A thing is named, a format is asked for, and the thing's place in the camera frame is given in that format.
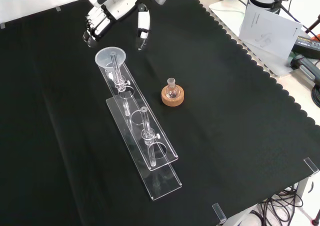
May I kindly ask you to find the grey table leg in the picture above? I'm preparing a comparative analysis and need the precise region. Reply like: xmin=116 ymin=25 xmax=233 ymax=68
xmin=295 ymin=172 xmax=316 ymax=205

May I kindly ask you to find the white printed booklet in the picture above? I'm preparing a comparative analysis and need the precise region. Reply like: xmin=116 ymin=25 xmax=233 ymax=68
xmin=238 ymin=4 xmax=303 ymax=61

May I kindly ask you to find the small round-bottom glass flask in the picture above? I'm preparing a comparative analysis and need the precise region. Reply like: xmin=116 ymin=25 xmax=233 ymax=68
xmin=166 ymin=77 xmax=180 ymax=99

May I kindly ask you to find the pale board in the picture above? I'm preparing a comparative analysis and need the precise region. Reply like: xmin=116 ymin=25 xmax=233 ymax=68
xmin=208 ymin=0 xmax=301 ymax=77

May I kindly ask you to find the cork ring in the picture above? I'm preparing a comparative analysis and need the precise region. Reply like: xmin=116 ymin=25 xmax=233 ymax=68
xmin=160 ymin=84 xmax=186 ymax=107

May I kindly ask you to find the black coiled cable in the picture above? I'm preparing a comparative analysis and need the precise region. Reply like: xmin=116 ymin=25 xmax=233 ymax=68
xmin=310 ymin=83 xmax=320 ymax=110

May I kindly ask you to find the clear cloth clip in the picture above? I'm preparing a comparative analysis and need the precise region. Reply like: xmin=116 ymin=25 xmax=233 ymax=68
xmin=211 ymin=202 xmax=227 ymax=224
xmin=303 ymin=157 xmax=320 ymax=174

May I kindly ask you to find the green and black plug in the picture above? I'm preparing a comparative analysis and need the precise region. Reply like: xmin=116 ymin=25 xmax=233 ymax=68
xmin=289 ymin=52 xmax=320 ymax=87

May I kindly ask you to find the black cloth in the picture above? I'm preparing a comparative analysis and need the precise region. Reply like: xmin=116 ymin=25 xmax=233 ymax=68
xmin=0 ymin=0 xmax=320 ymax=226

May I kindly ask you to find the black tripod leg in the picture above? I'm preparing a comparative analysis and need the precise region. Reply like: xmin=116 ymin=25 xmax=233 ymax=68
xmin=303 ymin=13 xmax=320 ymax=36

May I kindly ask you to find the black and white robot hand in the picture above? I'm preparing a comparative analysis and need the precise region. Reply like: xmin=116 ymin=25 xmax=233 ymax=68
xmin=82 ymin=0 xmax=152 ymax=51

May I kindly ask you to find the translucent plastic funnel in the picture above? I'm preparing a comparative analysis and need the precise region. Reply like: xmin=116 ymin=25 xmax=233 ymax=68
xmin=94 ymin=46 xmax=127 ymax=83

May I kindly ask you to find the black power adapter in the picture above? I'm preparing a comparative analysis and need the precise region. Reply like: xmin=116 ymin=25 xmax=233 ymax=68
xmin=292 ymin=34 xmax=320 ymax=60

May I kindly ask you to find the clear acrylic funnel stand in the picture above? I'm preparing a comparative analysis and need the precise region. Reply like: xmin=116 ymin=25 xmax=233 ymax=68
xmin=96 ymin=51 xmax=183 ymax=202

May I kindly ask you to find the black cable tangle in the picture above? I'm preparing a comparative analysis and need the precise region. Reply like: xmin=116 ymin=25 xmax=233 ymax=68
xmin=249 ymin=183 xmax=305 ymax=226

